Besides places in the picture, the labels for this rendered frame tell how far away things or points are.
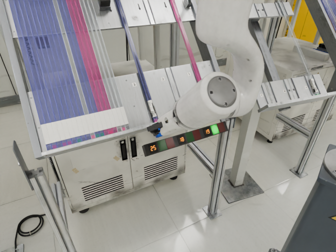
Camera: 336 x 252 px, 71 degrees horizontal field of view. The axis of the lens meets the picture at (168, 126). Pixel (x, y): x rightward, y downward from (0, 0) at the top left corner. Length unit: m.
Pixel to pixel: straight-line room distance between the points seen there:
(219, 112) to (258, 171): 1.36
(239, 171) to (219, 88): 1.11
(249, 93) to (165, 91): 0.42
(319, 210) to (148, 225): 0.86
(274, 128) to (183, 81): 1.14
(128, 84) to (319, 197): 0.68
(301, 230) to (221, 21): 0.73
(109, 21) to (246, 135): 0.87
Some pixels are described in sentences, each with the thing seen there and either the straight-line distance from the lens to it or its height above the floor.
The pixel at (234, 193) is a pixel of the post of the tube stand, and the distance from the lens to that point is 1.57.
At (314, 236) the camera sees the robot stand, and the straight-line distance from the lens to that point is 0.94.
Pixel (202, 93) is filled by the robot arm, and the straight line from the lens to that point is 0.43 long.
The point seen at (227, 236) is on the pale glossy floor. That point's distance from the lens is 1.40.
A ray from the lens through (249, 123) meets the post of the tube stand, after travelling 1.31.
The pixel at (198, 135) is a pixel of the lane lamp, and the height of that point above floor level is 0.65.
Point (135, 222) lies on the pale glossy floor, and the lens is 1.42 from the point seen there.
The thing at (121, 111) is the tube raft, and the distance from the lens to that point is 0.80.
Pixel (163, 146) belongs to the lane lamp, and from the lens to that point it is 0.83.
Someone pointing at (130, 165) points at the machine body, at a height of 0.27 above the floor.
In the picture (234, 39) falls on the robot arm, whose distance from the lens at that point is 0.43.
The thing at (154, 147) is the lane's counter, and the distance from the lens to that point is 0.82.
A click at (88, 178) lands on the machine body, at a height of 0.28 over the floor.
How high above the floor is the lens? 1.17
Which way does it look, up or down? 34 degrees down
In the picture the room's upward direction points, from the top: straight up
